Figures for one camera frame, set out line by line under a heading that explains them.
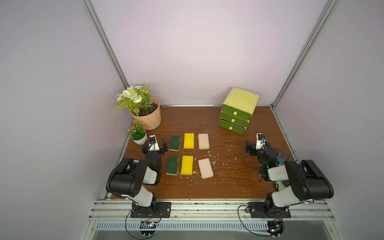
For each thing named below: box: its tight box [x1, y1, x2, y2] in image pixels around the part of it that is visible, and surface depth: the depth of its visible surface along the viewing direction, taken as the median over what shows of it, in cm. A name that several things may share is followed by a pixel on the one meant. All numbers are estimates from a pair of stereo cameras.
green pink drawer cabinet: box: [218, 87, 260, 135], surface depth 97 cm
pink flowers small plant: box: [127, 119, 147, 141], surface depth 94 cm
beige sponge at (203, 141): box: [198, 133, 210, 150], surface depth 100 cm
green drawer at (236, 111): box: [221, 104, 252, 121], surface depth 92 cm
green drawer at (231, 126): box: [218, 119, 246, 135], surface depth 103 cm
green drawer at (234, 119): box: [220, 111, 249, 128], surface depth 97 cm
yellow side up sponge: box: [183, 132, 195, 149], surface depth 100 cm
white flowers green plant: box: [115, 83, 154, 117], surface depth 85 cm
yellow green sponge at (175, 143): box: [168, 135, 182, 152], surface depth 98 cm
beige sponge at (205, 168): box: [198, 158, 214, 179], surface depth 87 cm
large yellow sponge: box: [180, 155, 194, 175], surface depth 90 cm
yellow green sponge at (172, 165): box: [166, 156, 180, 176], surface depth 89 cm
